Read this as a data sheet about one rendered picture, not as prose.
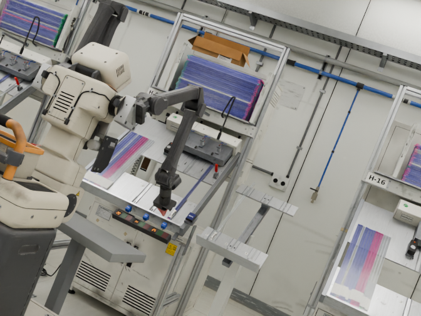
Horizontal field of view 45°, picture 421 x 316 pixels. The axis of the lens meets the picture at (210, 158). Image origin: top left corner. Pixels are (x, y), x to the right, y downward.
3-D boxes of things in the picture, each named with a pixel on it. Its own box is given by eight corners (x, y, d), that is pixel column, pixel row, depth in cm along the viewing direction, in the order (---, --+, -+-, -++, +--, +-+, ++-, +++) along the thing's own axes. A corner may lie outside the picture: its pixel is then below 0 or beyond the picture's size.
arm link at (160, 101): (191, 79, 249) (208, 84, 245) (188, 106, 254) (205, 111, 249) (135, 93, 211) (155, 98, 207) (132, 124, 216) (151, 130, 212)
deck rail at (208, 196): (182, 236, 267) (183, 229, 263) (179, 235, 267) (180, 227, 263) (239, 160, 316) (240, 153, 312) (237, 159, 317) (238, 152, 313)
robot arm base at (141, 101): (118, 96, 203) (142, 106, 199) (130, 89, 209) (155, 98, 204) (118, 115, 208) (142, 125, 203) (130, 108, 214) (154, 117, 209)
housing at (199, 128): (233, 164, 315) (236, 147, 305) (165, 136, 329) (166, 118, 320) (239, 157, 320) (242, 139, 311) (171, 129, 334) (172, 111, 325)
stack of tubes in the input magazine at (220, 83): (245, 120, 306) (262, 78, 306) (171, 92, 321) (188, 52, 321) (249, 123, 318) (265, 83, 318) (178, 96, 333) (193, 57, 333)
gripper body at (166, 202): (159, 196, 257) (160, 185, 253) (176, 204, 255) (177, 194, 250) (152, 204, 253) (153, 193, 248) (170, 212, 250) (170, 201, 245)
